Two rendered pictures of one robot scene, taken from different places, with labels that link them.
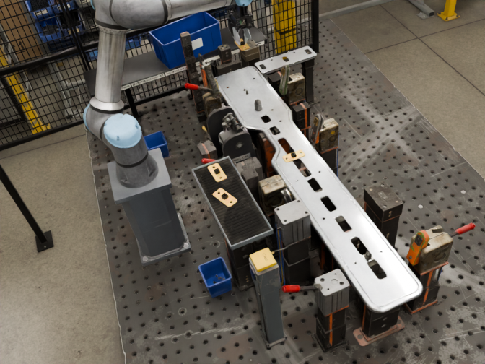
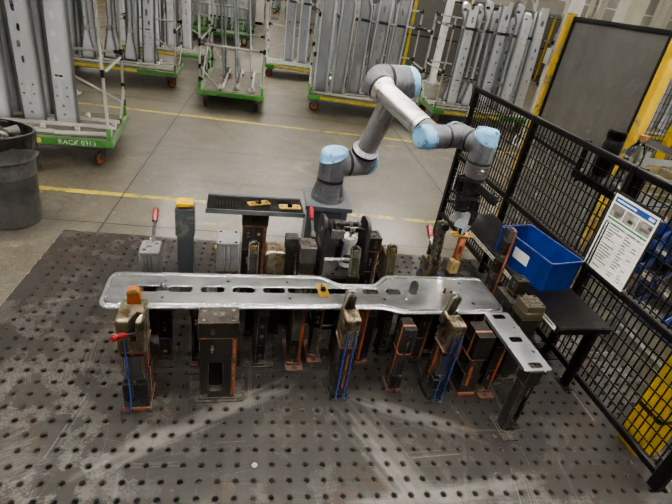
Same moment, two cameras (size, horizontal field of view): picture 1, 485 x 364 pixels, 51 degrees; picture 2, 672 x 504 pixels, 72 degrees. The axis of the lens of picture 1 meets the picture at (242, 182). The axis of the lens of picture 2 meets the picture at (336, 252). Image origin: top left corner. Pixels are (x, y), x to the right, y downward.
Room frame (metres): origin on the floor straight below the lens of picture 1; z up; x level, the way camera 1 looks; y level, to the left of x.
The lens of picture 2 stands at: (1.46, -1.55, 1.93)
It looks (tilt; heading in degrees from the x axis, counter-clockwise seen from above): 30 degrees down; 90
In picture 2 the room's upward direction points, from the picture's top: 10 degrees clockwise
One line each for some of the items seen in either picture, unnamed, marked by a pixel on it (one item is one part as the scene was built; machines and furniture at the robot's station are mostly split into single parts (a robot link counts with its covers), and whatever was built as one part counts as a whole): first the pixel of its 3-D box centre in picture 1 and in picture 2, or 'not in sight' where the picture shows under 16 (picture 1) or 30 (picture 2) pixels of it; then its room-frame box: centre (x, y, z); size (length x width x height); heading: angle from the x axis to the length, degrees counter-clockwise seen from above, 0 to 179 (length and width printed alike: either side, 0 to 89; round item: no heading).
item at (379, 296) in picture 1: (297, 159); (317, 292); (1.41, -0.22, 1.00); 1.38 x 0.22 x 0.02; 16
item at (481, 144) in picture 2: not in sight; (483, 145); (1.85, -0.09, 1.57); 0.09 x 0.08 x 0.11; 125
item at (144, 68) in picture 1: (175, 58); (519, 263); (2.24, 0.23, 1.02); 0.90 x 0.22 x 0.03; 106
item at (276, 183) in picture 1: (276, 217); (271, 289); (1.23, -0.10, 0.89); 0.13 x 0.11 x 0.38; 106
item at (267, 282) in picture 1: (268, 302); (186, 255); (0.87, -0.02, 0.92); 0.08 x 0.08 x 0.44; 16
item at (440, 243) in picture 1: (424, 270); (137, 356); (0.91, -0.55, 0.88); 0.15 x 0.11 x 0.36; 106
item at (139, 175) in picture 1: (134, 163); (329, 187); (1.37, 0.37, 1.15); 0.15 x 0.15 x 0.10
